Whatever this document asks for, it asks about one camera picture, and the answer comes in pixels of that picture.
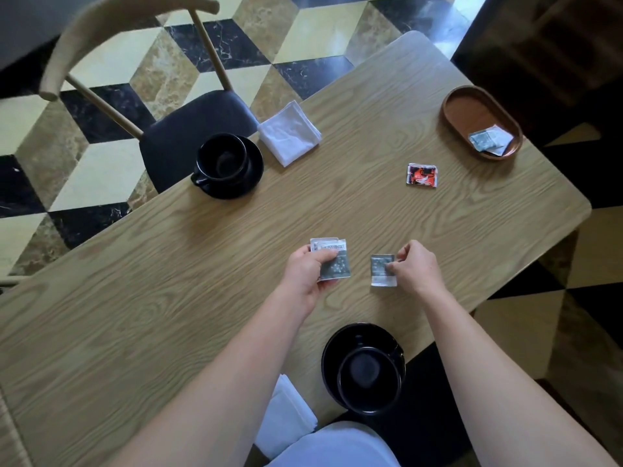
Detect dark wooden furniture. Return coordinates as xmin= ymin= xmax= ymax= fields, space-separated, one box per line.
xmin=453 ymin=0 xmax=623 ymax=141

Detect person's left hand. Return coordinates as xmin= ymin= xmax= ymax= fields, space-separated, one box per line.
xmin=281 ymin=245 xmax=340 ymax=312

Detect person's white clothing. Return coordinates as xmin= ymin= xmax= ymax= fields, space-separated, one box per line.
xmin=265 ymin=421 xmax=401 ymax=467

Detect red and black sachet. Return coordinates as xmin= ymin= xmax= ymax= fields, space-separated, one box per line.
xmin=406 ymin=162 xmax=438 ymax=188

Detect black coffee cup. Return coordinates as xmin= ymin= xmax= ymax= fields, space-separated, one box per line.
xmin=190 ymin=133 xmax=252 ymax=186
xmin=337 ymin=346 xmax=404 ymax=416

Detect person's left forearm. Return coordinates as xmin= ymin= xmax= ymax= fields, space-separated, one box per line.
xmin=104 ymin=290 xmax=323 ymax=467

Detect folded white napkin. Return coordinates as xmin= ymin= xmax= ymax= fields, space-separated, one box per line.
xmin=254 ymin=374 xmax=318 ymax=460
xmin=257 ymin=100 xmax=322 ymax=168

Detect small grey torn sachet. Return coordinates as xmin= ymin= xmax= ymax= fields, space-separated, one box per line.
xmin=370 ymin=254 xmax=397 ymax=287

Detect large grey printed sachet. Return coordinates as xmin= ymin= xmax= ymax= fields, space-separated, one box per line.
xmin=310 ymin=238 xmax=352 ymax=282

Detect brown oval tray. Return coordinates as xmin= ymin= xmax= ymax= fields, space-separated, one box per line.
xmin=441 ymin=85 xmax=524 ymax=162

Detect wooden chair with dark seat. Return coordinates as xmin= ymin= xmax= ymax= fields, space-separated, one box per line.
xmin=39 ymin=0 xmax=260 ymax=194

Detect black saucer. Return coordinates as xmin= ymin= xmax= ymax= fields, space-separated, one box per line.
xmin=195 ymin=136 xmax=264 ymax=200
xmin=321 ymin=323 xmax=406 ymax=409

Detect person's right hand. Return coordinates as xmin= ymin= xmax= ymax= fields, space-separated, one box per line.
xmin=385 ymin=239 xmax=447 ymax=299

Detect person's right forearm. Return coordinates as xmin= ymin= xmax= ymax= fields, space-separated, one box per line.
xmin=420 ymin=283 xmax=620 ymax=467

